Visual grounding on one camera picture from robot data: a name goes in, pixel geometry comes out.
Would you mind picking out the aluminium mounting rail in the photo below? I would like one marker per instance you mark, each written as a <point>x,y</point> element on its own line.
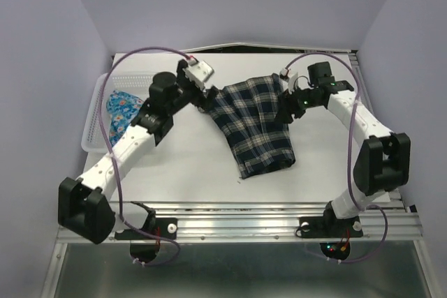
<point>257,222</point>

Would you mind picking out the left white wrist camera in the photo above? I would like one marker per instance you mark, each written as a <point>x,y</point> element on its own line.
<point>198,72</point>

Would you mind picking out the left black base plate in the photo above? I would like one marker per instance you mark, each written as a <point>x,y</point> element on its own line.
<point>162,227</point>

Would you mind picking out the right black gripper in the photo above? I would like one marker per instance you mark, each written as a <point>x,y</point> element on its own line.
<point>286,107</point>

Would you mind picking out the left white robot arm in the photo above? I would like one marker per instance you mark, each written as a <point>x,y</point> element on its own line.
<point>84,203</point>

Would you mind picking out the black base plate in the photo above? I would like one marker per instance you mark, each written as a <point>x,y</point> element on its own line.
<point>316,227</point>
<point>162,227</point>

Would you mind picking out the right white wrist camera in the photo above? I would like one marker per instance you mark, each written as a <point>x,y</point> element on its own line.
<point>289,78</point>

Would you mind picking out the navy plaid skirt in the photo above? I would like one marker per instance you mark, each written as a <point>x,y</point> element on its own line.
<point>245,113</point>

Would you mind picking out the white plastic basket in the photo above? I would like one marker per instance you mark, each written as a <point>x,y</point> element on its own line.
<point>132,82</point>

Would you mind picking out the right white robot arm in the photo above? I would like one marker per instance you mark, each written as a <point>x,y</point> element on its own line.
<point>383,161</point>

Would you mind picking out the blue floral skirt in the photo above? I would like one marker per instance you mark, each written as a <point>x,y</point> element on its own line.
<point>122,108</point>

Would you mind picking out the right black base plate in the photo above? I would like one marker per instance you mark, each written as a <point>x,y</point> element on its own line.
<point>316,227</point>

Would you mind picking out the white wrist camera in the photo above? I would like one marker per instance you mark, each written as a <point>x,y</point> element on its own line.
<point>289,78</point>
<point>198,72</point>

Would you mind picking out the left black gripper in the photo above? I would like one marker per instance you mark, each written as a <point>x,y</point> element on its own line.
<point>204,102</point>

